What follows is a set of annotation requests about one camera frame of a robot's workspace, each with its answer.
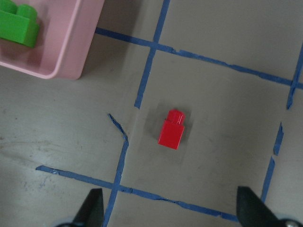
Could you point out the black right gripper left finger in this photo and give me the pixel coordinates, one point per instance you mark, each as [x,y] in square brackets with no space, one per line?
[91,213]

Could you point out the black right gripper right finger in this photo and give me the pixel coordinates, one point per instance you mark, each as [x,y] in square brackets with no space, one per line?
[252,212]

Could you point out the red toy block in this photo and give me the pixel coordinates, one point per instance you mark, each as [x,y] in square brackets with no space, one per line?
[172,129]

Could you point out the green toy block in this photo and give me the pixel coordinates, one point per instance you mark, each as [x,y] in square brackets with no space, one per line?
[18,23]

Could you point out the pink plastic box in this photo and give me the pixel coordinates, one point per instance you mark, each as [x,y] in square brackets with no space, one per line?
[66,31]

